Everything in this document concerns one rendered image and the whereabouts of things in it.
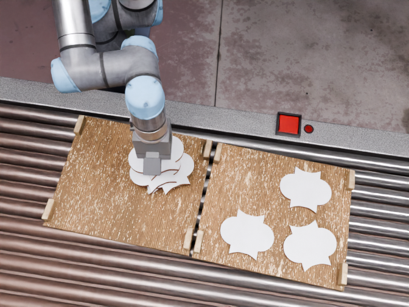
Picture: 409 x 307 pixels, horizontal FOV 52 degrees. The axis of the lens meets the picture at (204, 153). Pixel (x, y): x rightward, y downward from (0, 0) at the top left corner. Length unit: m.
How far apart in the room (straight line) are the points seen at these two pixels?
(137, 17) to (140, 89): 0.53
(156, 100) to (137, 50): 0.14
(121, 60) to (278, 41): 1.90
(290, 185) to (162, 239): 0.39
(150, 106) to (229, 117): 0.55
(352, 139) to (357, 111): 1.19
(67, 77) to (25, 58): 1.85
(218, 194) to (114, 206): 0.29
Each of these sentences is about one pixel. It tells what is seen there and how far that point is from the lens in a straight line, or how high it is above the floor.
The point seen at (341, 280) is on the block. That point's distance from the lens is 1.18.
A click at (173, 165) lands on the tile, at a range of 1.08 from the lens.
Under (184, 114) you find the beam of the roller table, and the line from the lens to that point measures 1.32.
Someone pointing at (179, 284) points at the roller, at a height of 0.92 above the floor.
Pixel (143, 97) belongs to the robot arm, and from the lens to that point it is 0.82.
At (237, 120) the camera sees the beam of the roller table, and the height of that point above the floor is 0.91.
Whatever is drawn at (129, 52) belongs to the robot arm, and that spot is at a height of 1.36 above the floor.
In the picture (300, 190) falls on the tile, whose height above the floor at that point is 0.95.
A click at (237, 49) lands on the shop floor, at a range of 2.63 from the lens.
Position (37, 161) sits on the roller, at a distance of 1.33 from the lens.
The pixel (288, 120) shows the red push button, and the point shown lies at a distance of 1.33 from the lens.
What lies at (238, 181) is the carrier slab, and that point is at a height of 0.94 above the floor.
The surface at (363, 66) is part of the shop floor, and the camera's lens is 2.74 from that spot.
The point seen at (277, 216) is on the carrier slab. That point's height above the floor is 0.94.
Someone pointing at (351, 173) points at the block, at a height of 0.96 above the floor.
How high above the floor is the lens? 2.07
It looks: 67 degrees down
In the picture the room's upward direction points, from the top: 4 degrees clockwise
